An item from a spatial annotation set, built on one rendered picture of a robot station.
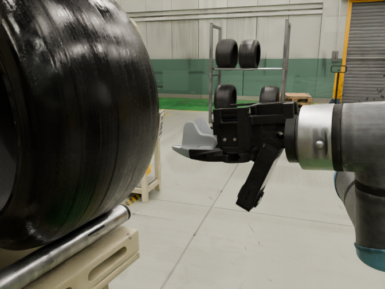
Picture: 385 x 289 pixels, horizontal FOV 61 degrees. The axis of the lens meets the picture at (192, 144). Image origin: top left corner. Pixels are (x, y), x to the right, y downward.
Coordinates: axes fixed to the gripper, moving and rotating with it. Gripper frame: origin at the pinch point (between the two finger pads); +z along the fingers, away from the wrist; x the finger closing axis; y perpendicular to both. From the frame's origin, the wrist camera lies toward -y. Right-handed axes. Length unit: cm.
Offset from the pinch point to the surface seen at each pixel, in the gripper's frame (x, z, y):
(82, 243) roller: 5.1, 22.8, -18.3
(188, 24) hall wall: -1008, 538, 213
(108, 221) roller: -3.2, 23.0, -17.1
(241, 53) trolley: -495, 166, 51
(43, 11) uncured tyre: 13.1, 11.8, 23.4
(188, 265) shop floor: -114, 75, -103
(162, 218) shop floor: -160, 125, -97
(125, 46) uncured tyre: -0.3, 9.0, 18.7
